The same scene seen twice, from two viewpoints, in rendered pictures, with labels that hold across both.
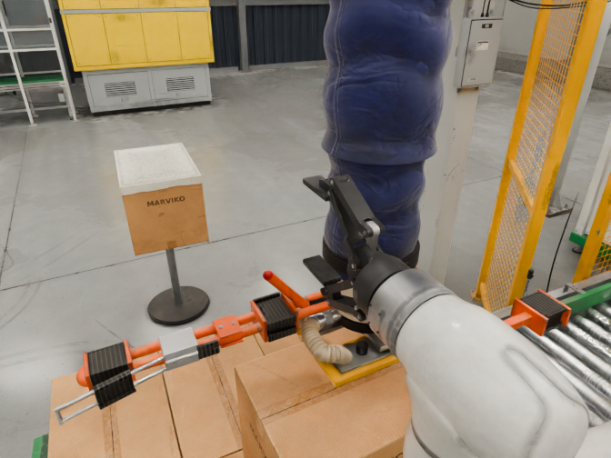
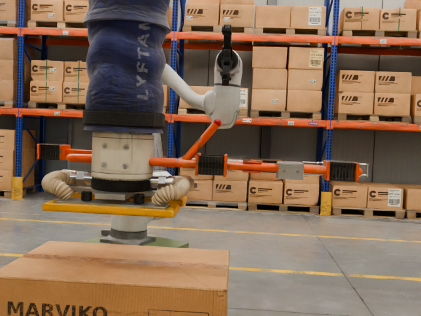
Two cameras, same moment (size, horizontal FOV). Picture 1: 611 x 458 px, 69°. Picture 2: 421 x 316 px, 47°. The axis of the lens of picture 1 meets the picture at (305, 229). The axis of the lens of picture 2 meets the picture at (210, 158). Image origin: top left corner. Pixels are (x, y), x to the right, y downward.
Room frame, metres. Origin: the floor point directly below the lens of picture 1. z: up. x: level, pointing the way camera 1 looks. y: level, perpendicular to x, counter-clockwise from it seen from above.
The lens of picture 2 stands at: (1.97, 0.74, 1.32)
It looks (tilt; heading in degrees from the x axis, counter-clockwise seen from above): 3 degrees down; 210
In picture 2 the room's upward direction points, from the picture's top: 2 degrees clockwise
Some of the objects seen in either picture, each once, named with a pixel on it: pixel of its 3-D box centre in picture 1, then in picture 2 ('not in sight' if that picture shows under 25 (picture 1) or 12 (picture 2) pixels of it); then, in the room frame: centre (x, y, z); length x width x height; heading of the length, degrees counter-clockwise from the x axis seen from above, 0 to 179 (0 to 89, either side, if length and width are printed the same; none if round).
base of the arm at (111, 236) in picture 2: not in sight; (124, 234); (0.34, -0.61, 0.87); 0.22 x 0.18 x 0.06; 99
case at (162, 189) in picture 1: (160, 194); not in sight; (2.38, 0.85, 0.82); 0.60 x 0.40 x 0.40; 23
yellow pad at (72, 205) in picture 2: not in sight; (112, 202); (0.99, -0.11, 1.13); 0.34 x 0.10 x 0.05; 116
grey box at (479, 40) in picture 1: (478, 53); not in sight; (2.19, -0.79, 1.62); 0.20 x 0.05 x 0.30; 115
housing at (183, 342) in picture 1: (179, 348); (289, 170); (0.70, 0.26, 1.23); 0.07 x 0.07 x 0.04; 26
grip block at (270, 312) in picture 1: (274, 315); (212, 164); (0.79, 0.07, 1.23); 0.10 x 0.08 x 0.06; 26
